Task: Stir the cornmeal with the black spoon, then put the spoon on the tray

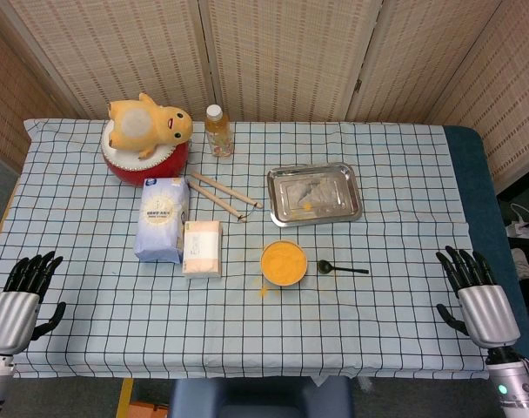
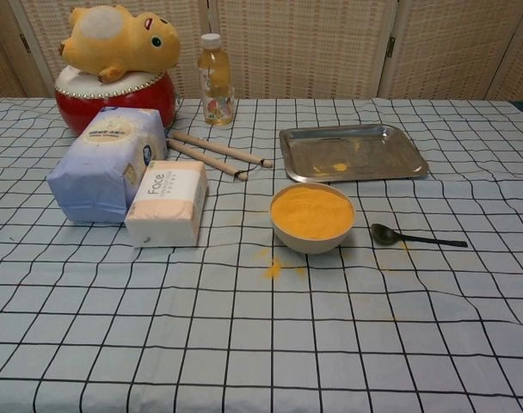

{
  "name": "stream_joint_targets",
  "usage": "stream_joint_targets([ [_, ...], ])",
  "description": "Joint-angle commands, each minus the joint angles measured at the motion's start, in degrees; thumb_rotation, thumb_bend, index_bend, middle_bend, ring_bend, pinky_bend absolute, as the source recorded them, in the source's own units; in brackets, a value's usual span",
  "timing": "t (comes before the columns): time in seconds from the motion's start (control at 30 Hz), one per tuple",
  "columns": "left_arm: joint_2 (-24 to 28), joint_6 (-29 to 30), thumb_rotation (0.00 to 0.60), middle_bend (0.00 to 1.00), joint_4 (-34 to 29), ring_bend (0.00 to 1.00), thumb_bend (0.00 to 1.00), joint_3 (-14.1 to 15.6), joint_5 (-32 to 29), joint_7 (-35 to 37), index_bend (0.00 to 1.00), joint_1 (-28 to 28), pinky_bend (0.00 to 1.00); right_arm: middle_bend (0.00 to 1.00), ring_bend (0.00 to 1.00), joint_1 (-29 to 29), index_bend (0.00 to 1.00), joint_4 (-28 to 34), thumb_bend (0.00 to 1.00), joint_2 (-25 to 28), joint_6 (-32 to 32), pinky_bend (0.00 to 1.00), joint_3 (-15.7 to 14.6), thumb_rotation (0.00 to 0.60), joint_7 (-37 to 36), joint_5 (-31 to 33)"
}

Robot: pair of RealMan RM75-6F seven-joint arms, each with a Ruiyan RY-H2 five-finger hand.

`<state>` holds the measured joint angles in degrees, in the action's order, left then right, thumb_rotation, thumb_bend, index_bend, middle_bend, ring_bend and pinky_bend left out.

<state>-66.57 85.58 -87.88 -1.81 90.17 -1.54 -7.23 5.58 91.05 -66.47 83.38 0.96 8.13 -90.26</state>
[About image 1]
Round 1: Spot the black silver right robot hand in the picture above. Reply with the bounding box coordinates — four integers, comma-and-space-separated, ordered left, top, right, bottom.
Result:
435, 246, 521, 349

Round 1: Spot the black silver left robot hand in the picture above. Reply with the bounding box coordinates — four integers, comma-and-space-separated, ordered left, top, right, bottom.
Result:
0, 250, 68, 356

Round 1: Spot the black spoon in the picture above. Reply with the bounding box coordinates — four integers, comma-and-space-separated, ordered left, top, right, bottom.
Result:
317, 260, 370, 276

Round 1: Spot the beige bowl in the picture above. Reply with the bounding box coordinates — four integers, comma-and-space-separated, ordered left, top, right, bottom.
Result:
259, 240, 309, 288

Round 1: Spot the blue padded table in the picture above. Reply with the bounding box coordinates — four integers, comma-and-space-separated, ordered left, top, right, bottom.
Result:
442, 125, 529, 362

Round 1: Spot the orange box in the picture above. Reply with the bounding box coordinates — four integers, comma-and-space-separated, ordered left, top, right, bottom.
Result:
127, 400, 170, 418

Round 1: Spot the blue tissue pack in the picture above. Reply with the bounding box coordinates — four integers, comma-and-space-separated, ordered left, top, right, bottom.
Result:
132, 176, 191, 266

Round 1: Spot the red drum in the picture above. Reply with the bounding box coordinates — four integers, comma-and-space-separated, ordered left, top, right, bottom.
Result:
100, 119, 191, 189

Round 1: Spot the blue checkered tablecloth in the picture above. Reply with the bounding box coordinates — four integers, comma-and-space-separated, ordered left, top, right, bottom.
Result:
0, 118, 496, 380

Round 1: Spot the pink tissue pack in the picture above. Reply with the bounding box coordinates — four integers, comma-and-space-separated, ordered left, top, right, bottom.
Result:
181, 219, 224, 279

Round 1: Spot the stainless steel tray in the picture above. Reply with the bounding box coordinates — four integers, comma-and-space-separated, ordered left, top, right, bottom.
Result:
266, 161, 364, 229

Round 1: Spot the yellow plush toy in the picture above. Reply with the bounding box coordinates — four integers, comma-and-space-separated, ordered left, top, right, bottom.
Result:
106, 92, 194, 160

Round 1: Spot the wooden drumstick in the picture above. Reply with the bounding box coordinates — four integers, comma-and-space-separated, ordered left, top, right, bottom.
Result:
187, 179, 248, 223
190, 170, 265, 209

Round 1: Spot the yellow drink bottle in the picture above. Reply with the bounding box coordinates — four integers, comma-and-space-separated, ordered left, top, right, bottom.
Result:
204, 104, 235, 158

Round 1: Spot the woven folding screen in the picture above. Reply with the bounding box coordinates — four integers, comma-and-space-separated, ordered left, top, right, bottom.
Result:
0, 0, 529, 192

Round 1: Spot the white cable bundle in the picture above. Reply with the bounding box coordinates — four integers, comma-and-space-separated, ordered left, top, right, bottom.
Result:
507, 202, 529, 239

